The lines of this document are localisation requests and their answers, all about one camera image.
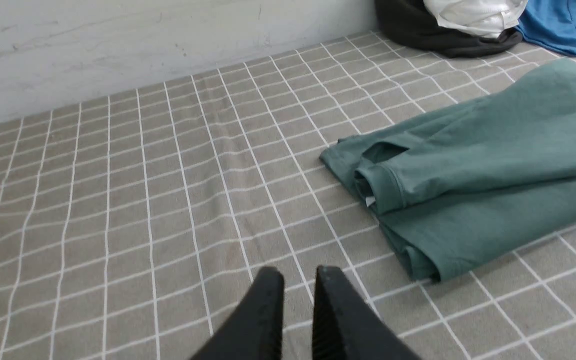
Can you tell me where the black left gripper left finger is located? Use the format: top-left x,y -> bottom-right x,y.
191,266 -> 285,360

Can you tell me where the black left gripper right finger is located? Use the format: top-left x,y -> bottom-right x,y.
311,265 -> 420,360

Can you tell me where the green long-sleeved shirt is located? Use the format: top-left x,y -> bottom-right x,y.
320,58 -> 576,281

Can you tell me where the white crumpled shirt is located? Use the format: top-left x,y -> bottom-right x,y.
423,0 -> 528,39

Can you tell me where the grey checkered tablecloth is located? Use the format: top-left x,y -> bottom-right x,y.
0,33 -> 576,360

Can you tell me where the black crumpled garment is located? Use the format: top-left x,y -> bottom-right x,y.
374,0 -> 523,59

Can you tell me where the blue tank top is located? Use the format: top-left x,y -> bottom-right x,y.
516,0 -> 576,57

